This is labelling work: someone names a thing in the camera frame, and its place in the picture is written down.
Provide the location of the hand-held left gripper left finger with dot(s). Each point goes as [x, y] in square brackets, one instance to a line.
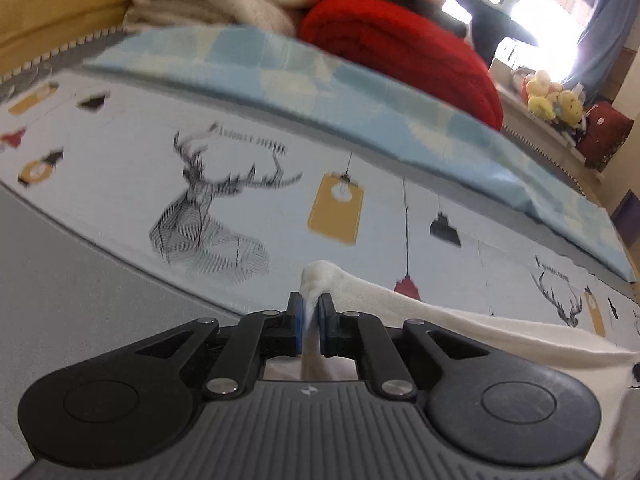
[297, 325]

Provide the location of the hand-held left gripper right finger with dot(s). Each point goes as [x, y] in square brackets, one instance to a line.
[323, 325]

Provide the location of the white small garment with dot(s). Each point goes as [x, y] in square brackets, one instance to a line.
[500, 332]

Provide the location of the light blue patterned quilt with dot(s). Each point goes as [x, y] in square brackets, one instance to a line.
[350, 90]

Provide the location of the printed bed sheet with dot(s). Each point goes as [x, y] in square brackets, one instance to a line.
[125, 120]

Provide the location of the red folded blanket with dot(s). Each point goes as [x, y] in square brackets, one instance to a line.
[400, 45]

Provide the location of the yellow plush toy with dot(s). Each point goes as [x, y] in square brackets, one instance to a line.
[540, 97]
[570, 107]

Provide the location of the dark cloth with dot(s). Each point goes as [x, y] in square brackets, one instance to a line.
[485, 30]

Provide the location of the dark red bag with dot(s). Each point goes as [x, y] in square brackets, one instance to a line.
[605, 132]

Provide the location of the wooden headboard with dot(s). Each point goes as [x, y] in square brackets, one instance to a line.
[55, 10]

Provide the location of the blue curtain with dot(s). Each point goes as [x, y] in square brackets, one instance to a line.
[607, 35]

